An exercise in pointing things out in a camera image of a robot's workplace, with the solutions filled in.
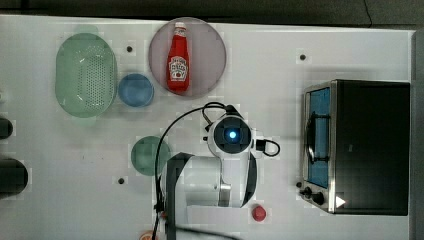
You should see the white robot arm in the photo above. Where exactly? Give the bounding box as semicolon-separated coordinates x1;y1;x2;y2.
161;113;259;240

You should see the black toaster oven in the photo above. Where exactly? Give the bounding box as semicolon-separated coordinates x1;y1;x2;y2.
297;79;411;216

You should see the grey round plate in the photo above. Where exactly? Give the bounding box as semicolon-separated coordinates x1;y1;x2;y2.
148;17;227;98

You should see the red ketchup bottle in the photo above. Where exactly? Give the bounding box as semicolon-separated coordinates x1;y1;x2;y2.
166;22;190;92

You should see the green mug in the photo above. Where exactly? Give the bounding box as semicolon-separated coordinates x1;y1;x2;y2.
131;136;171;176

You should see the blue bowl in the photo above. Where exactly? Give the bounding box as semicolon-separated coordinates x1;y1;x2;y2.
118;73;154;107

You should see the red round fruit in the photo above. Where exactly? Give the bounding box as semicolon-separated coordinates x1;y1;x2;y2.
251;205;267;222

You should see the green perforated colander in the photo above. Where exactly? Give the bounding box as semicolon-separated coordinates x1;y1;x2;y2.
55;25;117;118

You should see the black cylinder lower left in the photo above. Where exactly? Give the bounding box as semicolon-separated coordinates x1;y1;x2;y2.
0;159;28;199

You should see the black cylinder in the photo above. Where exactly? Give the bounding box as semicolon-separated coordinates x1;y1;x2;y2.
0;118;13;140
0;159;28;199

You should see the black cylinder upper left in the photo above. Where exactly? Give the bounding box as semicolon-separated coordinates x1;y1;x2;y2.
0;118;13;140

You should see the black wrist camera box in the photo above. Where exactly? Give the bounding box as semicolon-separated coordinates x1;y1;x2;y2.
256;140;266;151

